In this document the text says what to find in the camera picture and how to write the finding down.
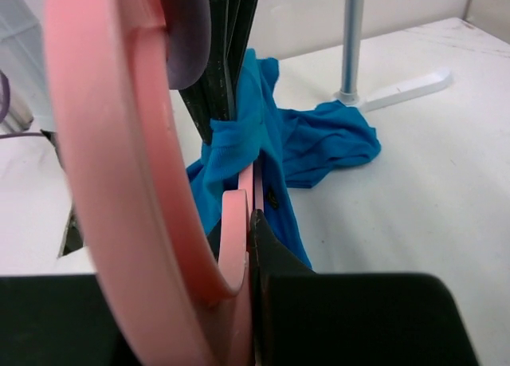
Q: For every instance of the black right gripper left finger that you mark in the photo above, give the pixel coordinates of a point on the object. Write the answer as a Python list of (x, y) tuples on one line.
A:
[(59, 320)]

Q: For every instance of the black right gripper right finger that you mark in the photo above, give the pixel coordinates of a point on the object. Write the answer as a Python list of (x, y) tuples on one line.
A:
[(301, 317)]

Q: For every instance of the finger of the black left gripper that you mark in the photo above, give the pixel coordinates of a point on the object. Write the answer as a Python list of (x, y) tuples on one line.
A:
[(196, 39), (240, 21)]

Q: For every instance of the blue t shirt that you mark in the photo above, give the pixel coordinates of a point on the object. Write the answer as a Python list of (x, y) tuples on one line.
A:
[(297, 149)]

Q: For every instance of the pink hanger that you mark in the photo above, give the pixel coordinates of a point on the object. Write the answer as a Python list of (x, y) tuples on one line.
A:
[(174, 300)]

